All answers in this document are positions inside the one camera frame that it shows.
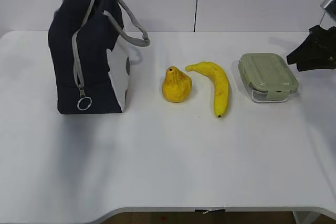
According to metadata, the navy blue lunch bag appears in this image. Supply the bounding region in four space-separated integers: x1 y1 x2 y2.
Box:
48 0 150 114

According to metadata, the yellow banana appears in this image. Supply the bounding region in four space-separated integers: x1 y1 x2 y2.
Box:
185 61 229 118

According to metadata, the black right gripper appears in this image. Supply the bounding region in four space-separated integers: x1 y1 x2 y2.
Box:
286 25 335 71

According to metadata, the green lid glass container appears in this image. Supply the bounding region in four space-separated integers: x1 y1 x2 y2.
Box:
238 53 299 103

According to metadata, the silver camera on right wrist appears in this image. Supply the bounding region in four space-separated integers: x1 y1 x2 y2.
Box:
320 0 336 22

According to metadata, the yellow pear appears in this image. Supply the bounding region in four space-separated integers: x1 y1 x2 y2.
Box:
162 66 192 103

